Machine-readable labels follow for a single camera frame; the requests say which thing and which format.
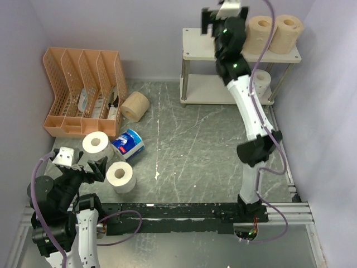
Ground white roll front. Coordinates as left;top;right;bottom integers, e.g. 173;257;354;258
106;161;136;194

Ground brown roll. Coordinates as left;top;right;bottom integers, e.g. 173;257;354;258
243;16;272;55
269;15;304;55
120;92;150;122

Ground blue paper roll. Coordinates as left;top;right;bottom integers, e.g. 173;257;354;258
112;129;144;161

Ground white patterned paper roll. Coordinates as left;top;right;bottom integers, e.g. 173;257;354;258
253;69;271;97

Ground brown roll front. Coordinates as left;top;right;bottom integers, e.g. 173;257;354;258
269;15;304;55

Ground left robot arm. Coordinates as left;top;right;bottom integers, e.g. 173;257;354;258
27;149;108;267

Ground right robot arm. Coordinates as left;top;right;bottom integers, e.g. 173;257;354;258
201;3;282;222

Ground white two-tier shelf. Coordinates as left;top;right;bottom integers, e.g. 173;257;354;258
180;28;302;106

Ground papers in organizer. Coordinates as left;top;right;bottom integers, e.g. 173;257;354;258
78;88;119;119

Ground black pen in organizer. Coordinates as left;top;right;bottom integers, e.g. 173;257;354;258
107;86;118;109

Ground peach plastic file organizer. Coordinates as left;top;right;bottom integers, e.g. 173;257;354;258
43;47;128;140

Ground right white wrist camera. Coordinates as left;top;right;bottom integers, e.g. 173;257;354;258
216;0;242;19

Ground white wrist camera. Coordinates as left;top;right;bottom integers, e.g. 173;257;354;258
216;0;242;19
52;147;78;167

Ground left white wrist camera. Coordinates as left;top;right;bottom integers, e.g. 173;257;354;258
52;147;78;167

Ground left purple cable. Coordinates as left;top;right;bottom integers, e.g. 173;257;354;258
30;152;69;268

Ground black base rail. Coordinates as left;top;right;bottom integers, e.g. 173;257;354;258
102;202;268;234

